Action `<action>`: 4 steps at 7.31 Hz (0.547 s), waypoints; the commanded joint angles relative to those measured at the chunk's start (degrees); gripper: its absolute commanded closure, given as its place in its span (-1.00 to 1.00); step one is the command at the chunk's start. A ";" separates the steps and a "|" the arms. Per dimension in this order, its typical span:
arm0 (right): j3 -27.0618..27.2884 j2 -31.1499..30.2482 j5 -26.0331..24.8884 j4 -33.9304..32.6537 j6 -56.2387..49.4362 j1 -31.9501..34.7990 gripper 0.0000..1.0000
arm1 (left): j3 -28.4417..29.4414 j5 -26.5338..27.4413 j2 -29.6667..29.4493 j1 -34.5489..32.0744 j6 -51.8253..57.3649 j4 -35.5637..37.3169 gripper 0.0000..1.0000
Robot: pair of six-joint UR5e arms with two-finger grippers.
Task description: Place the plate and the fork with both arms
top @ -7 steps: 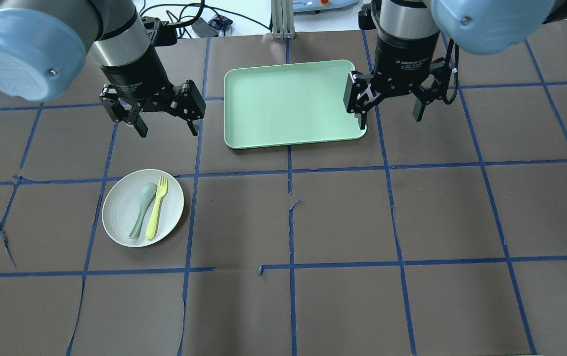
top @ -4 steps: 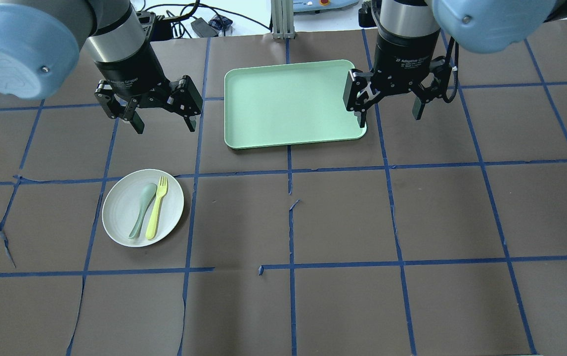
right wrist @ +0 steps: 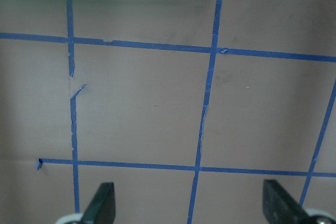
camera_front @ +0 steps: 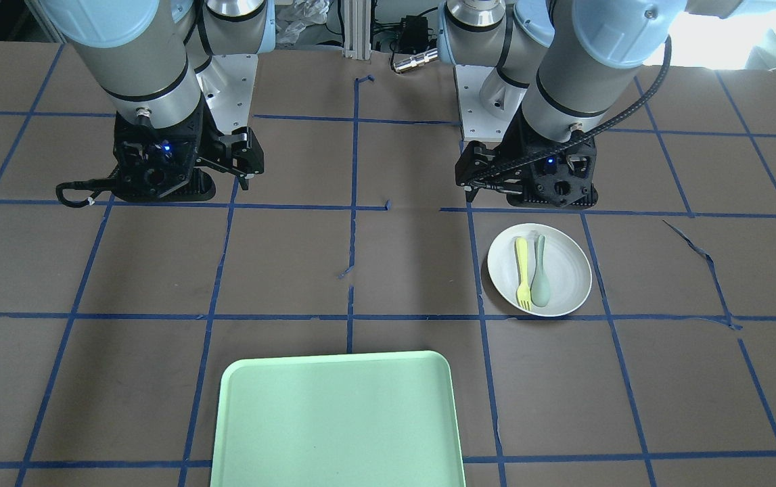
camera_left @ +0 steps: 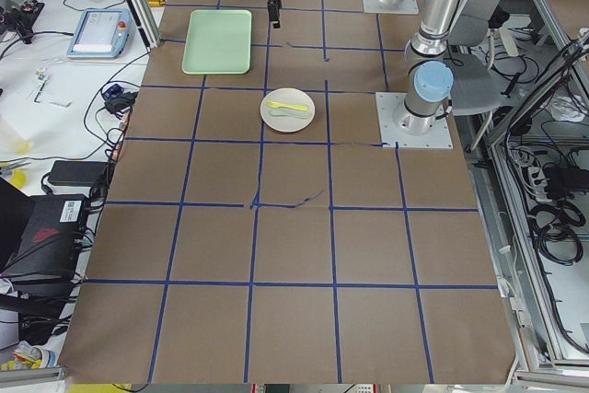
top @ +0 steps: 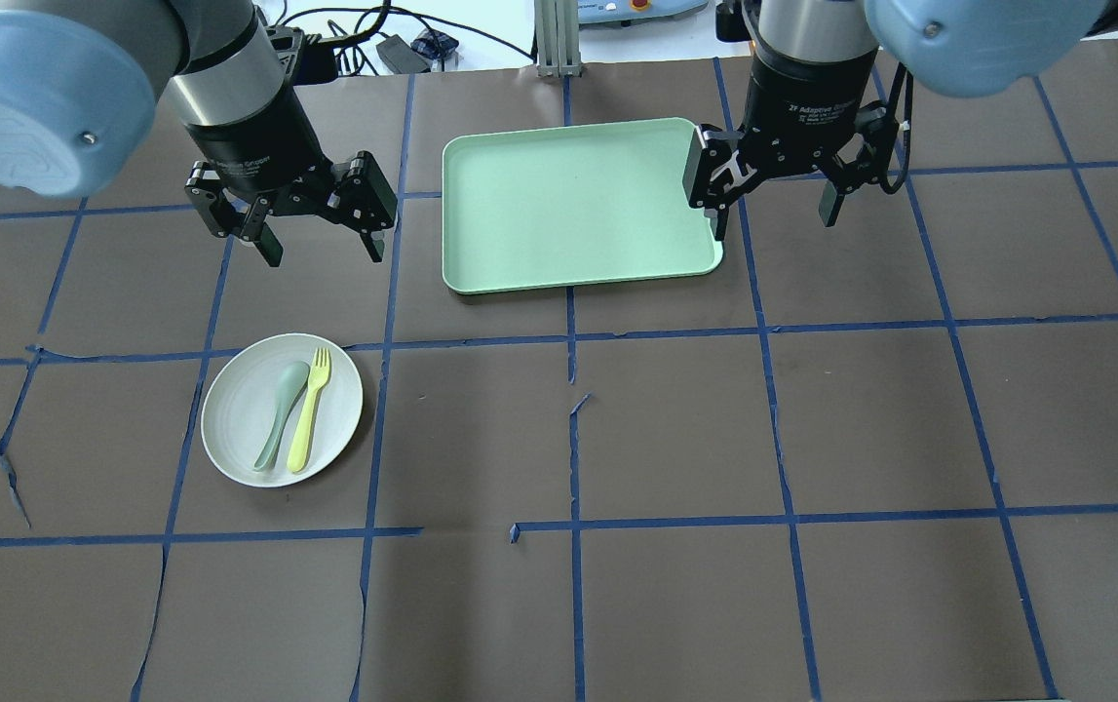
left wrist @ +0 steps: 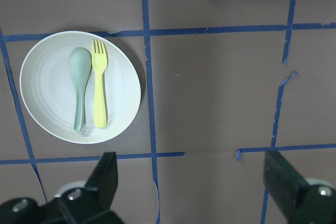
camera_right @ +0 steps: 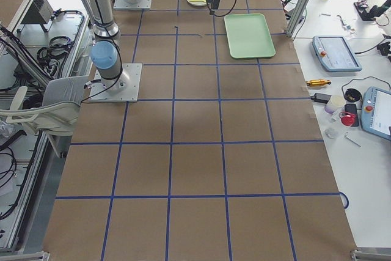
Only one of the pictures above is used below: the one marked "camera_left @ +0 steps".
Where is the yellow plastic fork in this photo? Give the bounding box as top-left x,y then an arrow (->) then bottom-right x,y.
266,101 -> 309,112

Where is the black power adapter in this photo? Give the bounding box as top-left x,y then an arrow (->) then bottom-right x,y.
47,160 -> 107,187

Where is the pale green plastic spoon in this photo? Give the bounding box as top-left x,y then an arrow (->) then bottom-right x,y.
268,109 -> 311,120

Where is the blue teach pendant near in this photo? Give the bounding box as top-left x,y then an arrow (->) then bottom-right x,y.
66,8 -> 133,59

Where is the light green tray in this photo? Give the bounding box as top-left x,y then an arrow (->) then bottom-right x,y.
181,9 -> 252,75

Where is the grey white chair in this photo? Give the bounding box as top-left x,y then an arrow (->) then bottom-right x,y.
444,0 -> 512,151

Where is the white round plate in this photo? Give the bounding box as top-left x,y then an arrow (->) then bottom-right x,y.
260,88 -> 316,133

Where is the black computer box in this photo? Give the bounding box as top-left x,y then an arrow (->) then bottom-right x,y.
1,179 -> 89,282

